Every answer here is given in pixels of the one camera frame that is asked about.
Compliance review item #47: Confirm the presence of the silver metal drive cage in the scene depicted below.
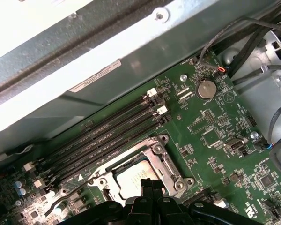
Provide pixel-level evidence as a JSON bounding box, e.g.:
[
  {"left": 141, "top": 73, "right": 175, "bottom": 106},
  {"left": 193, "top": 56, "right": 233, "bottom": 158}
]
[{"left": 215, "top": 14, "right": 281, "bottom": 179}]

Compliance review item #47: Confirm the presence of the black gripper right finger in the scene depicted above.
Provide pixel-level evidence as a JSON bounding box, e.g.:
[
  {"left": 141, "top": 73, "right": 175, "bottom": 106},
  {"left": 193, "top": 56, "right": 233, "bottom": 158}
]
[{"left": 152, "top": 180, "right": 249, "bottom": 225}]

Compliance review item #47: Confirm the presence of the black open PC case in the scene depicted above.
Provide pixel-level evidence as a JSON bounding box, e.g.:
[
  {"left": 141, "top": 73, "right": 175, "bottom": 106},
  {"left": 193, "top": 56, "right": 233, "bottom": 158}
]
[{"left": 0, "top": 0, "right": 281, "bottom": 225}]

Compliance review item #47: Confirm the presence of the flat black cable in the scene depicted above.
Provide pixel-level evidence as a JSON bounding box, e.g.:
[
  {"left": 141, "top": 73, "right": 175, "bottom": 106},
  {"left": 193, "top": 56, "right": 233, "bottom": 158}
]
[{"left": 229, "top": 23, "right": 272, "bottom": 78}]

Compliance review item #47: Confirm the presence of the CPU socket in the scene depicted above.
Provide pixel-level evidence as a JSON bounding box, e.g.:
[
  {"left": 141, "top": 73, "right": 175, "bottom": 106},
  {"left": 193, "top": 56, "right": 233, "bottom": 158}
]
[{"left": 86, "top": 135, "right": 195, "bottom": 202}]

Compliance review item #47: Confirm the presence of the silver CPU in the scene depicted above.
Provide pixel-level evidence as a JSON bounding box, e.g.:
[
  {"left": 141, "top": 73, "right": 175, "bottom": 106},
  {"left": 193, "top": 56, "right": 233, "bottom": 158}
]
[{"left": 116, "top": 161, "right": 155, "bottom": 200}]

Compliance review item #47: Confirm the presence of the small silver capacitor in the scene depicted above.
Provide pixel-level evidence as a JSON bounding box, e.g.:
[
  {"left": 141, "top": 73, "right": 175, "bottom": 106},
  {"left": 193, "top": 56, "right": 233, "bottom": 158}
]
[{"left": 55, "top": 202, "right": 66, "bottom": 214}]

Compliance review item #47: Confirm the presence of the silver coin cell battery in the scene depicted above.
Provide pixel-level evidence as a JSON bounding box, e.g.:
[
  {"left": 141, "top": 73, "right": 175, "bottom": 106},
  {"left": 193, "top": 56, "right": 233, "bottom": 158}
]
[{"left": 195, "top": 78, "right": 217, "bottom": 99}]

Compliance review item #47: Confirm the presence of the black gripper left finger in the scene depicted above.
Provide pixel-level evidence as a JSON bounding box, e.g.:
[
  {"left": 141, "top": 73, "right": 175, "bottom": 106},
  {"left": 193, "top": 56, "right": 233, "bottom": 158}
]
[{"left": 63, "top": 178, "right": 153, "bottom": 225}]

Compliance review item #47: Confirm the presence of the thin black wire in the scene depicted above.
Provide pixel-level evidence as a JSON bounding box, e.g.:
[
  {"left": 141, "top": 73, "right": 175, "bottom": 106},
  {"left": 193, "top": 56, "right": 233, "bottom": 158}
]
[{"left": 198, "top": 16, "right": 281, "bottom": 71}]

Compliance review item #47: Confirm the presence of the green motherboard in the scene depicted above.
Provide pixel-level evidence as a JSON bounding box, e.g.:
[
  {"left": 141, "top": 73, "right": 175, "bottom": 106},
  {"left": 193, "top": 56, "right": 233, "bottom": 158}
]
[{"left": 0, "top": 50, "right": 281, "bottom": 225}]

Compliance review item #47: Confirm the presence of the white label sticker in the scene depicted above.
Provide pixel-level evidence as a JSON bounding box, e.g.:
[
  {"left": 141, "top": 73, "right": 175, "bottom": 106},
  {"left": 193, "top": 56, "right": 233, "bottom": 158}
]
[{"left": 69, "top": 60, "right": 122, "bottom": 93}]

